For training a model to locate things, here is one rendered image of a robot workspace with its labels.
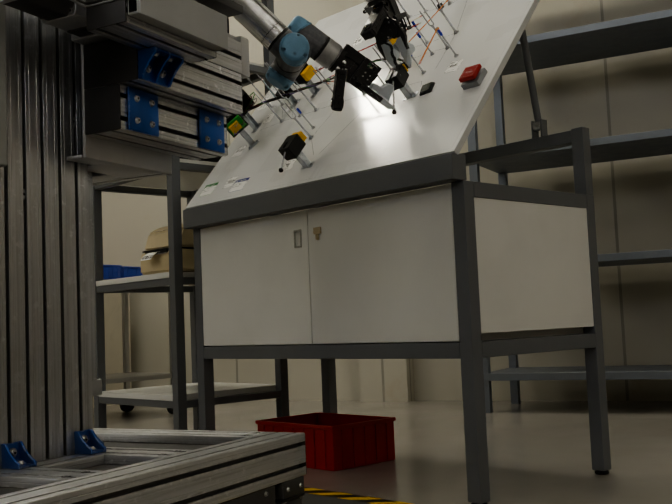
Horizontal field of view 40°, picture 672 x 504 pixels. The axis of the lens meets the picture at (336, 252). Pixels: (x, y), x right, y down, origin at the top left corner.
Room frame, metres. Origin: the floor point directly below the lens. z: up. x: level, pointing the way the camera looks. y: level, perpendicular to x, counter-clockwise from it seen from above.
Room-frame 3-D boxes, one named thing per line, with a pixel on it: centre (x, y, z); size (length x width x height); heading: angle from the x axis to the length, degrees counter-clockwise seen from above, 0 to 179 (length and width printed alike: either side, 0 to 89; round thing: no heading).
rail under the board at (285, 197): (2.66, 0.09, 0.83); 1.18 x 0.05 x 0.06; 43
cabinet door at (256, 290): (2.88, 0.26, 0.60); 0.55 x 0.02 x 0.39; 43
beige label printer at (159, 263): (3.36, 0.54, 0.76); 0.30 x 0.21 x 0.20; 137
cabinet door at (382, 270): (2.47, -0.11, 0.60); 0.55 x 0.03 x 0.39; 43
